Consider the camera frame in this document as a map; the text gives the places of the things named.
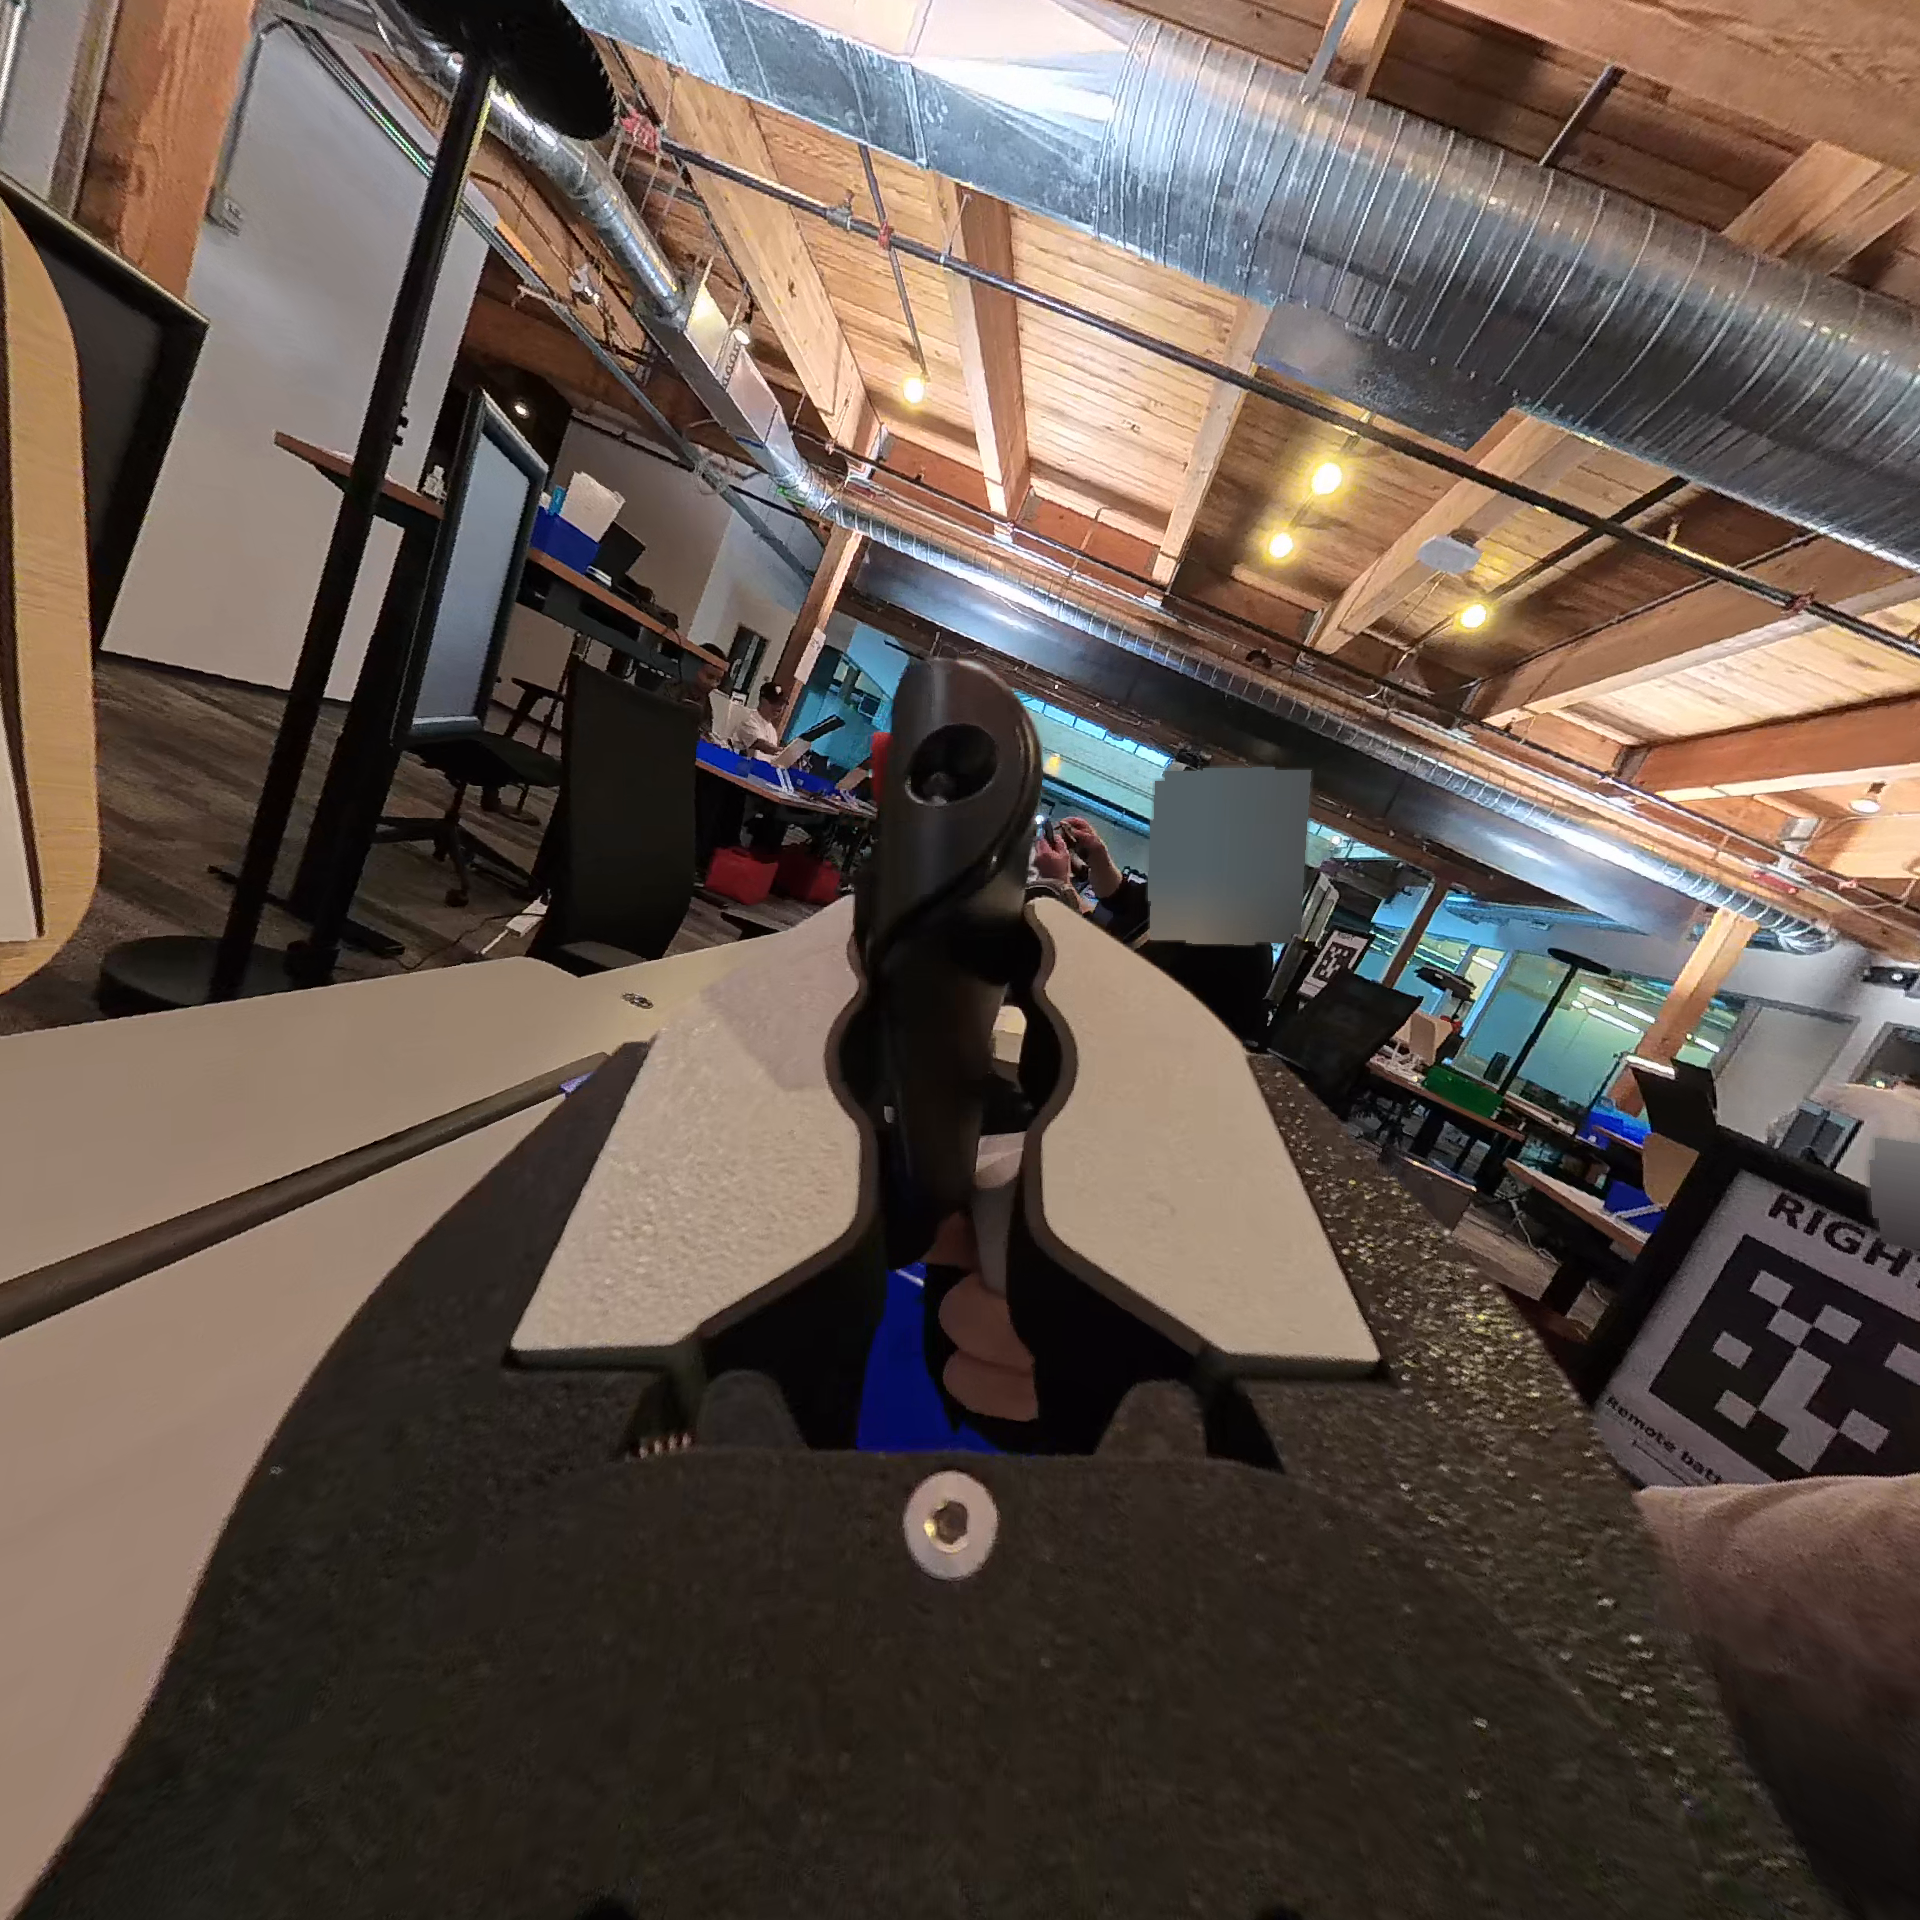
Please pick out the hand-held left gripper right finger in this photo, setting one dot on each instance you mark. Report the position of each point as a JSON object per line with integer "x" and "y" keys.
{"x": 1201, "y": 1201}

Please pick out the black framed display on stand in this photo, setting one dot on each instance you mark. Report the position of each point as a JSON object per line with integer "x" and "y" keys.
{"x": 476, "y": 573}

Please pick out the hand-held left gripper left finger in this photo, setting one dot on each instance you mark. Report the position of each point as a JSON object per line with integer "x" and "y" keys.
{"x": 706, "y": 1201}

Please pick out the slim silver air duct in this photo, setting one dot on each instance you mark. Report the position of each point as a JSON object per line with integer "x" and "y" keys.
{"x": 646, "y": 271}

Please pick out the dark wall monitor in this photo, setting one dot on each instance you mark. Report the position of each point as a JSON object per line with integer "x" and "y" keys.
{"x": 121, "y": 393}

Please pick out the black office chair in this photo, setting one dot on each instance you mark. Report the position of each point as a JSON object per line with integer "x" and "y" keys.
{"x": 625, "y": 812}

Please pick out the black remote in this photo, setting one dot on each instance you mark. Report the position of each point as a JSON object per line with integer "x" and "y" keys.
{"x": 946, "y": 871}

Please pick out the instruction sheet on stand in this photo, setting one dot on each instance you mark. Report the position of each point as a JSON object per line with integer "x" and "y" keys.
{"x": 36, "y": 602}

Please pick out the blue plastic bin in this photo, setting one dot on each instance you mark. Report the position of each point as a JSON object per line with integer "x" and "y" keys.
{"x": 900, "y": 1366}
{"x": 564, "y": 541}

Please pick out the large silver air duct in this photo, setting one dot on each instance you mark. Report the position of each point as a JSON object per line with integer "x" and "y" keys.
{"x": 1440, "y": 242}

